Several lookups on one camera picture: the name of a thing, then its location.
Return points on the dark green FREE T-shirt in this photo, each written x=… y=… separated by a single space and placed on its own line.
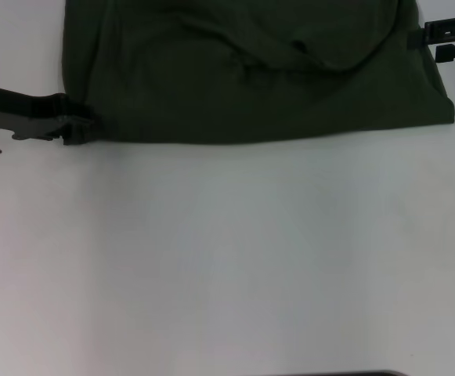
x=231 y=78

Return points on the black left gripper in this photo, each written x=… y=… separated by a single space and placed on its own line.
x=19 y=107

